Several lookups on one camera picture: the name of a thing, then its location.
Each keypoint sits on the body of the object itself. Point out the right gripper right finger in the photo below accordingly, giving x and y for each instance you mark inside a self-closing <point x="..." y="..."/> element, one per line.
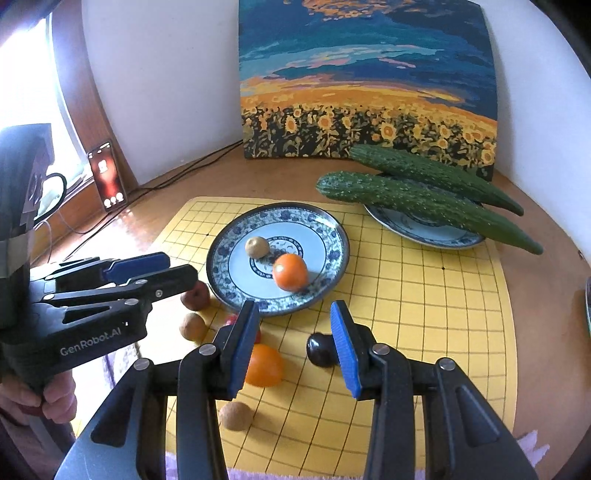
<point x="378" y="372"/>

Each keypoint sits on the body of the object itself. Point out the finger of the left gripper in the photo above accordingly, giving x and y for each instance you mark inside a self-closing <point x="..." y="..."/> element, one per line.
<point x="95" y="272"/>
<point x="144" y="289"/>

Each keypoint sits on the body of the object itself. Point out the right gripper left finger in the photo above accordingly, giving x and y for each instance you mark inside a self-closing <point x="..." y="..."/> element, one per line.
<point x="213" y="371"/>

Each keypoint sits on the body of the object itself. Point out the dark red apple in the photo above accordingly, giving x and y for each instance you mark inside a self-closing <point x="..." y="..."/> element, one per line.
<point x="197" y="298"/>

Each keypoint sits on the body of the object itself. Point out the brown longan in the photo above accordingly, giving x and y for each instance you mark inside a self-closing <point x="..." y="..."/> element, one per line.
<point x="257" y="247"/>
<point x="193" y="327"/>

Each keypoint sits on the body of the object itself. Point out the orange tangerine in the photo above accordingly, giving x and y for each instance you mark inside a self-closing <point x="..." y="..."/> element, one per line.
<point x="290" y="273"/>
<point x="265" y="367"/>

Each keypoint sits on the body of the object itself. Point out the dark purple plum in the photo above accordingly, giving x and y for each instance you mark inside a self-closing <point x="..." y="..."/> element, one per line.
<point x="321" y="350"/>

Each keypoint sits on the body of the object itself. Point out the person's left hand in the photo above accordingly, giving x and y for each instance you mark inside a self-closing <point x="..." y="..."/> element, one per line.
<point x="58" y="402"/>

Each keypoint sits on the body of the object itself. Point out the brown longan front mat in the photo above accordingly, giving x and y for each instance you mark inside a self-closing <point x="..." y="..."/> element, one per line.
<point x="235" y="416"/>

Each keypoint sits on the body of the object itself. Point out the small red fruit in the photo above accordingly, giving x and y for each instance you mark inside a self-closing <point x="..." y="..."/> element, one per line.
<point x="232" y="318"/>

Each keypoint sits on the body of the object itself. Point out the yellow go board mat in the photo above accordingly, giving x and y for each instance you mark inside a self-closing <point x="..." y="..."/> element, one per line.
<point x="426" y="303"/>

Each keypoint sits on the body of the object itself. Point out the smartphone with red screen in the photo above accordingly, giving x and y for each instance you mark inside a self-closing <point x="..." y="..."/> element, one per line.
<point x="106" y="176"/>

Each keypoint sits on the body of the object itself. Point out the brown longan on plate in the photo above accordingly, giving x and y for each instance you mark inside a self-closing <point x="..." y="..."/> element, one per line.
<point x="257" y="247"/>

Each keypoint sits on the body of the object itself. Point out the orange tangerine on plate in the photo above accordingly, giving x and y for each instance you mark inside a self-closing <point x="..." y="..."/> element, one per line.
<point x="290" y="273"/>

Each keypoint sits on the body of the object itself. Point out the blue white porcelain plate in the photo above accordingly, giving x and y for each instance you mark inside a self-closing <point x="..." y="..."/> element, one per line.
<point x="289" y="227"/>

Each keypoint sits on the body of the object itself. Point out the purple fluffy towel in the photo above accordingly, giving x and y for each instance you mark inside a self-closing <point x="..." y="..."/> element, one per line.
<point x="528" y="444"/>

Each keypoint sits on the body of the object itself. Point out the lower green cucumber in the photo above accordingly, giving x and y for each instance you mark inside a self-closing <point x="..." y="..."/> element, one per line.
<point x="373" y="190"/>

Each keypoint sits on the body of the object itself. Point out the green cucumber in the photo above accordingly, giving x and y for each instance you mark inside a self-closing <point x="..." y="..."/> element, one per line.
<point x="373" y="190"/>
<point x="404" y="165"/>

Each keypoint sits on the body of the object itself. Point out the upper green cucumber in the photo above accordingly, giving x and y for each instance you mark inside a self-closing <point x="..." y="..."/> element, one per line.
<point x="404" y="165"/>

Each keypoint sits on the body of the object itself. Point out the dish at right edge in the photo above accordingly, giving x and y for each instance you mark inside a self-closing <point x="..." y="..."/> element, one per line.
<point x="588" y="304"/>

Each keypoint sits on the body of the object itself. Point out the sunflower field painting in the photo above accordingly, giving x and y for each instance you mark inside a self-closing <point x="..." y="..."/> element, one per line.
<point x="317" y="77"/>

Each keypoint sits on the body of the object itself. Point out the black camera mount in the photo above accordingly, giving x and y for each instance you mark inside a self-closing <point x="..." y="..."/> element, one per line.
<point x="26" y="154"/>

